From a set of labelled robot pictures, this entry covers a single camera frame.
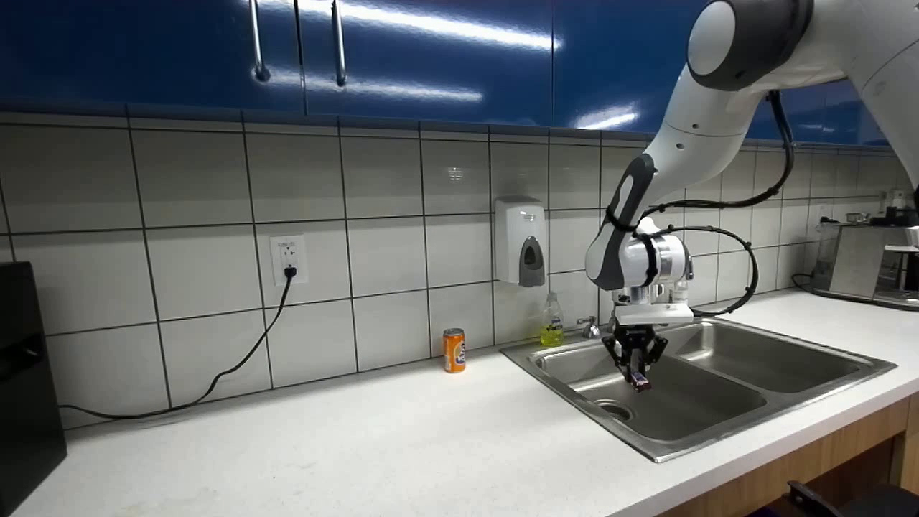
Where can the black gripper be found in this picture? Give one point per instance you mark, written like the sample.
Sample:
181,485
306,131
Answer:
636,349

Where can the brown snickers bar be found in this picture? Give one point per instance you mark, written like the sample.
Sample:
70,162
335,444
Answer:
642,382

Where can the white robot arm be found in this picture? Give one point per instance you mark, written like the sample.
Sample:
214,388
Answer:
742,55

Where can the stainless steel double sink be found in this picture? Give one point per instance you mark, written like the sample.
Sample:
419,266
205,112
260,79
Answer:
711,382

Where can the chrome gooseneck faucet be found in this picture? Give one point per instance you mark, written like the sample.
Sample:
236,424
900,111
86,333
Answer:
590,329

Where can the green dish soap bottle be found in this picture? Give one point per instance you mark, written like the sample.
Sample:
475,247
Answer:
550,330

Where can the orange soda can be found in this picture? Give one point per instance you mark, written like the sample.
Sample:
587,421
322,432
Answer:
455,352

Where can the blue upper cabinets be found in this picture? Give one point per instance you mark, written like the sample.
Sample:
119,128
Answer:
524,65

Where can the black appliance box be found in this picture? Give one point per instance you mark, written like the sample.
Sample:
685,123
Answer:
30,424

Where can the white wall soap dispenser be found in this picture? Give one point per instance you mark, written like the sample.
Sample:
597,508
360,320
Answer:
521,243

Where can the white wall outlet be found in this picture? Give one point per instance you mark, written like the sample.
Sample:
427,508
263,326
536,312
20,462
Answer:
289,260

